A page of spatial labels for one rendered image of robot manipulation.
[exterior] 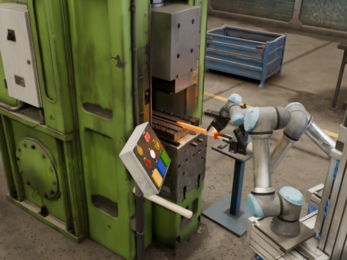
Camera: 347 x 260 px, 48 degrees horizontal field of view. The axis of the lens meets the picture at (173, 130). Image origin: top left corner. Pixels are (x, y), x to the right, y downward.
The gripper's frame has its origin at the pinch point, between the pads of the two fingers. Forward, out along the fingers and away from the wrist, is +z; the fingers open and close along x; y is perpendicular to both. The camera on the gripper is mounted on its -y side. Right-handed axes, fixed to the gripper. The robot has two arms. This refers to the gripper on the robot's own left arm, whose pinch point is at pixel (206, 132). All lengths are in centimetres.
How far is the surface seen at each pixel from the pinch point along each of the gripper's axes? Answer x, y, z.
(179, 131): -6.1, -14.0, 11.1
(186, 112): 23.3, -26.1, 18.3
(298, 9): 778, -149, 144
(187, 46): 1, -42, -38
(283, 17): 785, -169, 183
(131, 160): -73, -8, -12
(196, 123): 15.3, -13.0, 12.7
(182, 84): -4.5, -30.2, -17.6
